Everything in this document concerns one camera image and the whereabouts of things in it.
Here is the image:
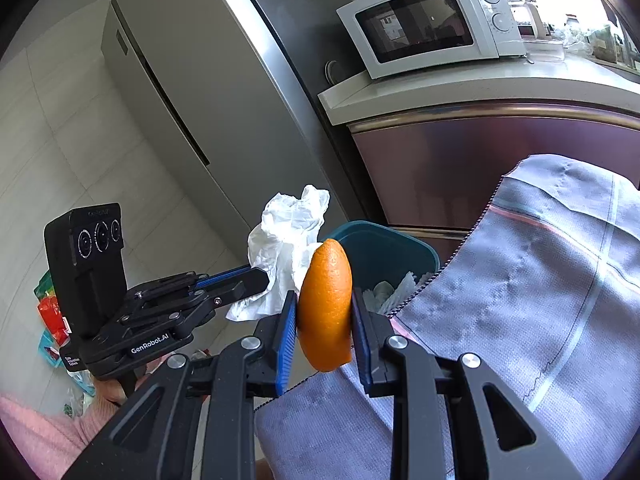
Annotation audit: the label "white kitchen countertop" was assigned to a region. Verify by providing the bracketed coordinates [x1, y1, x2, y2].
[317, 47, 640, 126]

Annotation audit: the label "grey refrigerator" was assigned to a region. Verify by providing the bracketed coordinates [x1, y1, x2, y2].
[100, 0, 388, 241]

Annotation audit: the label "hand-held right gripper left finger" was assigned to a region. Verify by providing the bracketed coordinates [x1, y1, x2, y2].
[62, 290, 299, 480]

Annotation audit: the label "glass kettle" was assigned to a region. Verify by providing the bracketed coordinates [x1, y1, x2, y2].
[506, 0, 543, 36]

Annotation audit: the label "white tissue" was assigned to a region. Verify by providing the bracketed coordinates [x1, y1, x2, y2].
[226, 185, 331, 322]

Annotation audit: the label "pink base cabinets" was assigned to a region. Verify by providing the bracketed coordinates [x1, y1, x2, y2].
[350, 105, 640, 261]

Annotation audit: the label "colourful plastic bags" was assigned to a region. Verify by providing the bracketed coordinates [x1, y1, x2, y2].
[34, 270, 73, 373]

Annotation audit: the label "white microwave oven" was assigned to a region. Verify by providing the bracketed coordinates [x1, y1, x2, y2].
[336, 0, 528, 80]

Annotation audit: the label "person's left forearm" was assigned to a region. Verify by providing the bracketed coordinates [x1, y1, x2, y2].
[0, 385, 126, 480]

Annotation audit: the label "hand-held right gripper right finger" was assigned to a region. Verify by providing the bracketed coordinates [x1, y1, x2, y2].
[351, 286, 586, 480]

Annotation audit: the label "clear plastic container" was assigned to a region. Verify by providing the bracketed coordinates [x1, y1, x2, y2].
[522, 37, 566, 61]

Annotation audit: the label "person's left hand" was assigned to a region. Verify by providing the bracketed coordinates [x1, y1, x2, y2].
[92, 364, 162, 409]

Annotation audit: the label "teal plastic bin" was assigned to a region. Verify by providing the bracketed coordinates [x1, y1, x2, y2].
[322, 221, 441, 316]

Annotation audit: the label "orange peel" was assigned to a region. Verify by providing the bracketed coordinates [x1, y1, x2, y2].
[298, 239, 353, 373]

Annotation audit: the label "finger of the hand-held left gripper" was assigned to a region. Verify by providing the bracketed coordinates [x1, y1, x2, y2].
[170, 270, 270, 334]
[132, 266, 262, 307]

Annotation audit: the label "checked grey tablecloth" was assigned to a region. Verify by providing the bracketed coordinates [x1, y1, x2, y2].
[255, 154, 640, 480]

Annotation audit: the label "white plastic bags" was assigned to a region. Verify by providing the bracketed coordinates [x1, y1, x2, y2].
[550, 24, 601, 57]

